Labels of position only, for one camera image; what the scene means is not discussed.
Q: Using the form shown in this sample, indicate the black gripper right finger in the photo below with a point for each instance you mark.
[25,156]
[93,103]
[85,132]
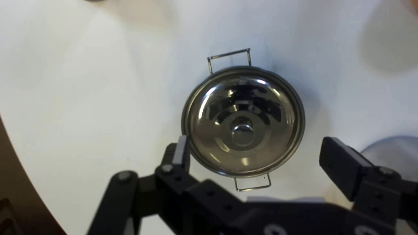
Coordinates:
[348,167]

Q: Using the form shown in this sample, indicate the silver pot lid with knob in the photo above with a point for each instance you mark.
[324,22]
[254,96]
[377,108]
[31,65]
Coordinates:
[243,125]

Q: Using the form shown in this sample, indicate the grey plastic cup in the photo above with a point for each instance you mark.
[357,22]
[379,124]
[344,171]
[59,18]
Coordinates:
[394,150]

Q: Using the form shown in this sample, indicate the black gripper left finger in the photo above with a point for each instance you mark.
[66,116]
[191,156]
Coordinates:
[174,186]

